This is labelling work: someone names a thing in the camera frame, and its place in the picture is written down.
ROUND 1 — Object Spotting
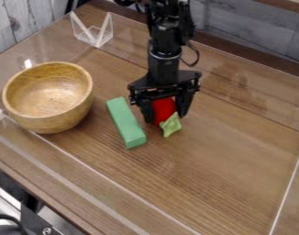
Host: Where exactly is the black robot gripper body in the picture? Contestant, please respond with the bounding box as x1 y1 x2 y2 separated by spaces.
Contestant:
128 53 201 106

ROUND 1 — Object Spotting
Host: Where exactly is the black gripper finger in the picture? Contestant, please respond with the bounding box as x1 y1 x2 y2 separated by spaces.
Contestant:
140 99 155 124
175 87 195 118

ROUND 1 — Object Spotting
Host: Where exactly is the red plush fruit green leaf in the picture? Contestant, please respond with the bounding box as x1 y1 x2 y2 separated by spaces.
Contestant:
152 97 181 138

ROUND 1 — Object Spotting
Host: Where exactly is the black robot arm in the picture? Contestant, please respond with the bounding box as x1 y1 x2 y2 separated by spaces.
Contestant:
127 0 201 124

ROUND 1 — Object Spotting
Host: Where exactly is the green rectangular block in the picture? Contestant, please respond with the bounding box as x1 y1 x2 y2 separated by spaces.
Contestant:
107 96 147 149

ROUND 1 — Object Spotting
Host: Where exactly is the wooden bowl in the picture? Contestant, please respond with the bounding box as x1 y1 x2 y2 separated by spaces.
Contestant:
1 62 93 134

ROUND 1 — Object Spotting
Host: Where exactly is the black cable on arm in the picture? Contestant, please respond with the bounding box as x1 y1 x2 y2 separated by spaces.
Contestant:
179 41 201 68

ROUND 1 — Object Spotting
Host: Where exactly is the black metal table frame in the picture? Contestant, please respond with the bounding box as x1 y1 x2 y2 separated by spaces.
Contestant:
0 170 65 235

